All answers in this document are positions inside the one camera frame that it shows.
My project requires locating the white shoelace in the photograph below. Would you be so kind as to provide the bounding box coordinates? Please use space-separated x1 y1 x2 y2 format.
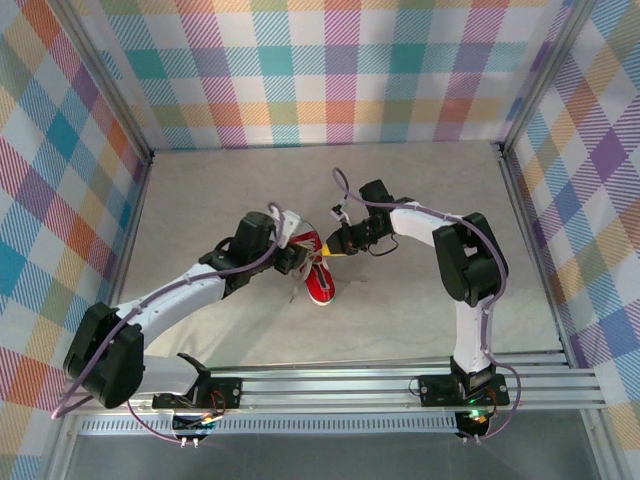
287 238 326 305

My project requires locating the thin aluminium edge rail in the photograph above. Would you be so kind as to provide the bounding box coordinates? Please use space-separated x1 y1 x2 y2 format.
144 349 571 375

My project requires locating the aluminium frame leg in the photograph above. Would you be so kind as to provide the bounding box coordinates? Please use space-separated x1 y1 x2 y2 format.
44 412 84 480
579 409 616 480

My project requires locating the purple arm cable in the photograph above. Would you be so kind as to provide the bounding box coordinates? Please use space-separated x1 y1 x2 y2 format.
52 201 289 445
332 168 522 444

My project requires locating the grey metal panel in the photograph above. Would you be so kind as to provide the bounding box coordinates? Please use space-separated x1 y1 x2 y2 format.
64 409 601 480

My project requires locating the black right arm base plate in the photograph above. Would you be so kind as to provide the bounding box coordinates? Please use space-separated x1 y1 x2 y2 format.
417 373 511 406

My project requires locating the aluminium side rail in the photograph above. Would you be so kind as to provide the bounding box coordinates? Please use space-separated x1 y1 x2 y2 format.
497 142 574 369

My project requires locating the thin black right gripper cable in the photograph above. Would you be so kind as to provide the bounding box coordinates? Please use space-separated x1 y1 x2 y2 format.
367 233 400 258

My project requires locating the red canvas sneaker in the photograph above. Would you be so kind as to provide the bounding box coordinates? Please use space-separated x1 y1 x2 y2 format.
288 229 337 307

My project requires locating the aluminium frame post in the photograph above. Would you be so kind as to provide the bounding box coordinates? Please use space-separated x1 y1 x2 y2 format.
52 0 156 164
494 0 601 161

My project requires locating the slotted grey cable duct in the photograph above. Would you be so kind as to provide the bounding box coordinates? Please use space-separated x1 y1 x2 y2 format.
74 417 464 436

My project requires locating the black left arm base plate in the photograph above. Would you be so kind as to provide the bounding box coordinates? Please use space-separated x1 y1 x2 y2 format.
152 377 244 411

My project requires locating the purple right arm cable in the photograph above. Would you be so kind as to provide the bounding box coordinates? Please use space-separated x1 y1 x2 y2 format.
332 168 522 444

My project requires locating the wide aluminium mounting rail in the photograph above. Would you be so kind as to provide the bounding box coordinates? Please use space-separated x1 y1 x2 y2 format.
54 367 609 416

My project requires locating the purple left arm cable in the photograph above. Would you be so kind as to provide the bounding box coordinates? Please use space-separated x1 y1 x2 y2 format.
52 201 289 445

